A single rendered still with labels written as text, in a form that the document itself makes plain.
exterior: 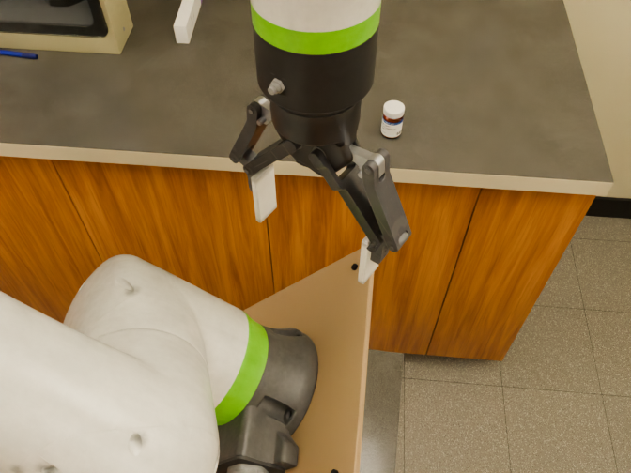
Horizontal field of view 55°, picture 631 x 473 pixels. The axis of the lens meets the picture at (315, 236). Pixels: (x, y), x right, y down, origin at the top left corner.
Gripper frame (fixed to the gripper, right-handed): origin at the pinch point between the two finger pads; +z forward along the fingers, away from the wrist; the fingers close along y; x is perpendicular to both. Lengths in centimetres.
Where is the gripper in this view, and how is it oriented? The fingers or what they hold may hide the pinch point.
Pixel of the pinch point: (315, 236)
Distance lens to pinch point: 64.2
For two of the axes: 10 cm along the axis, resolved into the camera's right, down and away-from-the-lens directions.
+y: -8.1, -4.7, 3.6
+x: -5.9, 6.4, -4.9
